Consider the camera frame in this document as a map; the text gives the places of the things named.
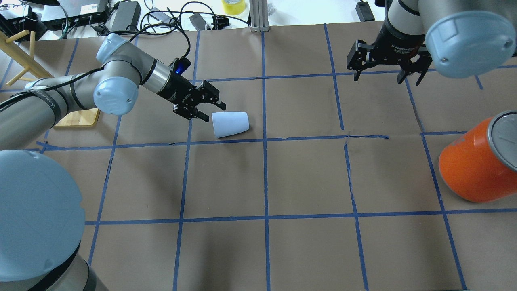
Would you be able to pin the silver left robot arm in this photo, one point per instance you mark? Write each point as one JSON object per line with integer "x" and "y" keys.
{"x": 42, "y": 221}

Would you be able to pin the small black power adapter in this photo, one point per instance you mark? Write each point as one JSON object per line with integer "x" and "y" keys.
{"x": 364, "y": 12}

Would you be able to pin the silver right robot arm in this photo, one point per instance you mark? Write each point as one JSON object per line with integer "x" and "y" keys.
{"x": 461, "y": 38}

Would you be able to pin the light blue plastic cup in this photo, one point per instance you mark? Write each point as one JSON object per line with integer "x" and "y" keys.
{"x": 227, "y": 123}

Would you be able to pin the orange can with silver lid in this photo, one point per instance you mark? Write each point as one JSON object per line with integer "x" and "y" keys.
{"x": 481, "y": 165}

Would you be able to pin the black power adapter brick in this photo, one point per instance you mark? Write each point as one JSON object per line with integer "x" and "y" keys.
{"x": 126, "y": 16}

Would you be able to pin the aluminium frame post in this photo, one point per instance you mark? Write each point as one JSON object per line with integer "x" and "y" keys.
{"x": 258, "y": 12}

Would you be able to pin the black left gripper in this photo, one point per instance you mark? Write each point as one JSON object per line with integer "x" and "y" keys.
{"x": 174, "y": 89}

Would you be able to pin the yellow tape roll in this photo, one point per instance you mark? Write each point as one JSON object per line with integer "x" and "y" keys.
{"x": 233, "y": 7}

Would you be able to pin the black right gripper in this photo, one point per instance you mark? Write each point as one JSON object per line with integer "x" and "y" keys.
{"x": 398, "y": 43}

